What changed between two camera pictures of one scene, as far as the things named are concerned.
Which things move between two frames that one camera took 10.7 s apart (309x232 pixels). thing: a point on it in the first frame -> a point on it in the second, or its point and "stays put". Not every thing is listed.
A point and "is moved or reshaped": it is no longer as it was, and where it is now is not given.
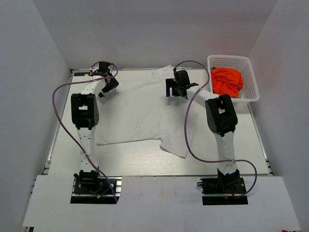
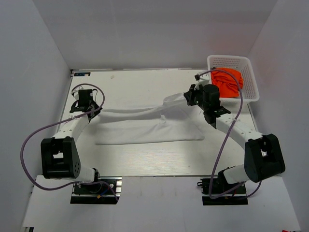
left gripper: [113, 84] -> [96, 106]
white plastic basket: [249, 93] stays put
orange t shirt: [227, 80] stays put
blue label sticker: [81, 74] stays put
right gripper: [171, 83] -> [189, 95]
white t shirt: [139, 109] is moved or reshaped
